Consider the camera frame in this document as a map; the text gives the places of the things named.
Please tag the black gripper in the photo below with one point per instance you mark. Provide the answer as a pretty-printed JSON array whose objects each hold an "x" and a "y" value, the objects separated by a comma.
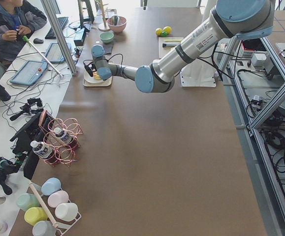
[{"x": 91, "y": 70}]

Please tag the braided ring donut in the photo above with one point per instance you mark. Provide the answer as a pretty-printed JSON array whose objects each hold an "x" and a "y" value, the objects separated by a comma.
[{"x": 96, "y": 76}]

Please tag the cream round plate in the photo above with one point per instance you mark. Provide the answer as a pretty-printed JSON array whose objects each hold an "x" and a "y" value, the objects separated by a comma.
[{"x": 91, "y": 80}]

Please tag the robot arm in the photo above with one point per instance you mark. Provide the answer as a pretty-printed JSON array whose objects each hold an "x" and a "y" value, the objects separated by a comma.
[{"x": 245, "y": 19}]

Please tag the cream rabbit tray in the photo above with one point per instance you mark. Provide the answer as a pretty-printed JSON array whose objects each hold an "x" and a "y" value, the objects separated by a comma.
[{"x": 106, "y": 83}]

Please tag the grey folded cloth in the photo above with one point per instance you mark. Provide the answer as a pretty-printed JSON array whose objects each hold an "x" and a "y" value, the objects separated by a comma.
[{"x": 108, "y": 48}]

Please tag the green bowl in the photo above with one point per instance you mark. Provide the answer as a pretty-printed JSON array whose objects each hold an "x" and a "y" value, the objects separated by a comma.
[{"x": 107, "y": 37}]

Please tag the blue teach pendant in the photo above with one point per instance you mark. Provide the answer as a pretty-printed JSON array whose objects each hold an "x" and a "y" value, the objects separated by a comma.
[
  {"x": 29, "y": 73},
  {"x": 54, "y": 54}
]

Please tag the wooden mug tree stand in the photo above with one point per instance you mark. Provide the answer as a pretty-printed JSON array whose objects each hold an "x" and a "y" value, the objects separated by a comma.
[{"x": 102, "y": 26}]

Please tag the computer mouse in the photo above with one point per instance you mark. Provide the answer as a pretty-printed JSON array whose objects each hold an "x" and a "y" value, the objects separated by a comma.
[{"x": 38, "y": 41}]

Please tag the wooden cutting board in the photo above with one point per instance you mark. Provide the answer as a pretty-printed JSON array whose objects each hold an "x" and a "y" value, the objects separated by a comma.
[{"x": 163, "y": 51}]

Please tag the yellow lemon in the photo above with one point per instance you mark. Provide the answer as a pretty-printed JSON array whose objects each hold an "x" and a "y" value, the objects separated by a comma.
[
  {"x": 158, "y": 31},
  {"x": 167, "y": 29}
]

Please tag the green lime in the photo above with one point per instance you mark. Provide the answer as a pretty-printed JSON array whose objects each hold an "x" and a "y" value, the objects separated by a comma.
[{"x": 164, "y": 34}]

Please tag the yellow plastic knife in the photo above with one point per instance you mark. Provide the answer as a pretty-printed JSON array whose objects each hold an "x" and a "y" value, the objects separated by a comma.
[{"x": 173, "y": 40}]

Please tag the seated person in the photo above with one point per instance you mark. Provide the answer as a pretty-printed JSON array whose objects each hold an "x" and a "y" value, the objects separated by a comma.
[{"x": 18, "y": 18}]

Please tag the blue plastic cup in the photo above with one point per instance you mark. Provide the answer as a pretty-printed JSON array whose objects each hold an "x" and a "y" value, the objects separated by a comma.
[{"x": 51, "y": 186}]

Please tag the pink plastic cup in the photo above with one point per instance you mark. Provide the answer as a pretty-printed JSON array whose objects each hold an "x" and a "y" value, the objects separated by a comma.
[{"x": 57, "y": 198}]

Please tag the white plastic cup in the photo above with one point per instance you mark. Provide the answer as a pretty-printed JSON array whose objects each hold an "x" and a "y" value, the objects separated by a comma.
[{"x": 66, "y": 211}]

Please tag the green plastic cup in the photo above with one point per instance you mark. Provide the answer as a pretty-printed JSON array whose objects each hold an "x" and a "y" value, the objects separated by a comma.
[{"x": 26, "y": 201}]

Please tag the yellow plastic cup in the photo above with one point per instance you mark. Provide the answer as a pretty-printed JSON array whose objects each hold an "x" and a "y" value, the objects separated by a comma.
[{"x": 34, "y": 215}]

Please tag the grey plastic cup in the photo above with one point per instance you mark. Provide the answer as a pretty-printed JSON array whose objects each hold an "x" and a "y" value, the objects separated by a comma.
[{"x": 43, "y": 228}]

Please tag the aluminium frame post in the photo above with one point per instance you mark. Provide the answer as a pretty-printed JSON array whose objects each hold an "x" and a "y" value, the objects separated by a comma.
[{"x": 55, "y": 25}]

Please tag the copper wire bottle rack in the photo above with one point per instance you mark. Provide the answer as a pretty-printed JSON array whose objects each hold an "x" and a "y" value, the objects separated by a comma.
[{"x": 64, "y": 154}]

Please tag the bottle in wire rack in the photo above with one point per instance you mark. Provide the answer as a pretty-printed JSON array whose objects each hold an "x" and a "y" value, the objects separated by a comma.
[{"x": 63, "y": 136}]

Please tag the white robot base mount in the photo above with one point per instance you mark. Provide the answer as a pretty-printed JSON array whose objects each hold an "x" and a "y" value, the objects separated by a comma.
[{"x": 198, "y": 74}]

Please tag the white wire cup rack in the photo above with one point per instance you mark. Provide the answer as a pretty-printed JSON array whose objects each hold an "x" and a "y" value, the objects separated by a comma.
[{"x": 61, "y": 226}]

